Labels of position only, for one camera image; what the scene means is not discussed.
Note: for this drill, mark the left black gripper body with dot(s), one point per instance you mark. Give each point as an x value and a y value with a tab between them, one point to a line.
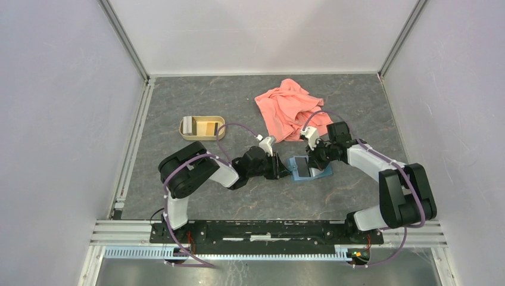
265	169

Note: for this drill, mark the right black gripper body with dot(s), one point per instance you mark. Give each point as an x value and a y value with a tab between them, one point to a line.
322	154

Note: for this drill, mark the blue card holder wallet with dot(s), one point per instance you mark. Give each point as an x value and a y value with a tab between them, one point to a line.
315	173

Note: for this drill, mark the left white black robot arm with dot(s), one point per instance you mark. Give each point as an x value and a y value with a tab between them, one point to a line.
183	172

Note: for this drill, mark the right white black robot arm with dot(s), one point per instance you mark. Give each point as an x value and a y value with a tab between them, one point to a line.
405	195

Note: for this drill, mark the grey card stack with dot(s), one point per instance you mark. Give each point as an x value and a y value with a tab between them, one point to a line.
189	126

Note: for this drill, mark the pink crumpled cloth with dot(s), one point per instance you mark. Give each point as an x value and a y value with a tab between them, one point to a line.
287	108

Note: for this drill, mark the beige oval tray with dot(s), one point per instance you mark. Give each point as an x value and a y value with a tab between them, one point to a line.
208	128

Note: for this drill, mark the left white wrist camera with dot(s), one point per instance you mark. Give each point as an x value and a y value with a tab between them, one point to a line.
266	143

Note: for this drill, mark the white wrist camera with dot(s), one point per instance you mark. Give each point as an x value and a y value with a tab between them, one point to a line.
311	136
266	143

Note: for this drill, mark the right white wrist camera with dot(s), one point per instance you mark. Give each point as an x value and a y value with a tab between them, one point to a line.
311	136

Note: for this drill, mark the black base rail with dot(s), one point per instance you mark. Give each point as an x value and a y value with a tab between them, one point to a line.
244	237

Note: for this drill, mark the white slotted cable duct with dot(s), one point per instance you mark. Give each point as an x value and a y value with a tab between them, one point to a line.
173	253

